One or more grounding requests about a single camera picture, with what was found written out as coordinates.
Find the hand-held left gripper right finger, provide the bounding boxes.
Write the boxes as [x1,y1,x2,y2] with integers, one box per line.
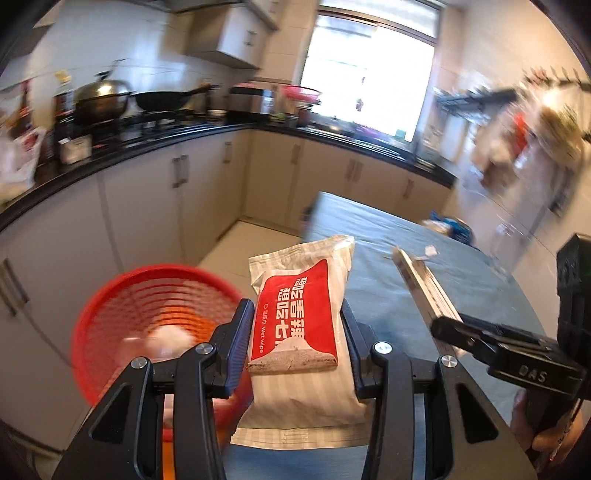
[341,300,532,480]

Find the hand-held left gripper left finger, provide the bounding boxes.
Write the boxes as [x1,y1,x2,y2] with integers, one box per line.
[51,299,256,480]

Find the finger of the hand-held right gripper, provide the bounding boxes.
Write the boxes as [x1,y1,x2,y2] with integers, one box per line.
[462,344,506,361]
[430,316,557,345]

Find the white carton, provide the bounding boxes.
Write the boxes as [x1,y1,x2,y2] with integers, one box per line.
[392,246,465,326]

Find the pink-white plastic bag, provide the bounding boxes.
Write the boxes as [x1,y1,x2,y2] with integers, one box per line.
[122,323,197,361]

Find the white red-label wet wipes pack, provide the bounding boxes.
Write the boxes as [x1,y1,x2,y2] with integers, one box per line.
[231,234,370,448]

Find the red plastic basket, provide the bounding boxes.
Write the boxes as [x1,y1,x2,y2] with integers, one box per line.
[70,264,252,480]

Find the person's right hand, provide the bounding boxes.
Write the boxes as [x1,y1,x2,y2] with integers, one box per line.
[510,391,591,463]

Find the clear glass pitcher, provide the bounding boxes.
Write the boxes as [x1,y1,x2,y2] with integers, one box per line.
[492,222,522,273]

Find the blue plastic bag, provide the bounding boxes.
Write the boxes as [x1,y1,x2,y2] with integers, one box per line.
[422,212,474,243]

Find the grey-blue tablecloth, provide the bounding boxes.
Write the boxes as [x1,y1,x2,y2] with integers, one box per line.
[222,191,555,480]

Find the beige base cabinets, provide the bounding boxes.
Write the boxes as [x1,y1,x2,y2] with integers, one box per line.
[0,129,455,453]

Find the brown hanging bag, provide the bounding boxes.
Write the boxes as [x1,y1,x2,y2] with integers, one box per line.
[538,99,585,167]

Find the black kitchen countertop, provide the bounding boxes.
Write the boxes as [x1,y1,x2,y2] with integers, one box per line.
[0,117,458,232]

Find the black gas stove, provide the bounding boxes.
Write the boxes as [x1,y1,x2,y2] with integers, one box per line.
[74,108,232,144]

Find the steel rice cooker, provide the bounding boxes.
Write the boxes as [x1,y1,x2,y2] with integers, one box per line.
[228,85,273,121]

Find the small steel container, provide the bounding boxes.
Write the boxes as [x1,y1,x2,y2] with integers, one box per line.
[60,136,93,164]

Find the black wok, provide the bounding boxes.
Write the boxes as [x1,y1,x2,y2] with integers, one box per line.
[131,83,220,112]

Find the pink plastic basin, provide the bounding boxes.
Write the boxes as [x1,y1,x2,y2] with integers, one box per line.
[281,84,321,104]

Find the kitchen window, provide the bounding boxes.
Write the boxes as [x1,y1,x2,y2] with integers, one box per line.
[300,7,437,144]

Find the steel lidded pot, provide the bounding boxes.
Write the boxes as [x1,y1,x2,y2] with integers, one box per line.
[74,71,134,123]

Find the white plastic bag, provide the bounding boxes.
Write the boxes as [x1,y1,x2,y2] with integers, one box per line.
[0,129,44,199]

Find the dark yellow-cap sauce bottle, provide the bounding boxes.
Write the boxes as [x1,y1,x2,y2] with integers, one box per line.
[53,69,77,158]

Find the red-label sauce bottle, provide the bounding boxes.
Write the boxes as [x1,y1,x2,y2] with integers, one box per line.
[16,80,35,139]

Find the black wall rack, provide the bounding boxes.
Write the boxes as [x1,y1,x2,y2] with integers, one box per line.
[436,88,518,125]

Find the beige wall cabinets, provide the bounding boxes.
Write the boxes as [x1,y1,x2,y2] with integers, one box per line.
[185,0,282,70]

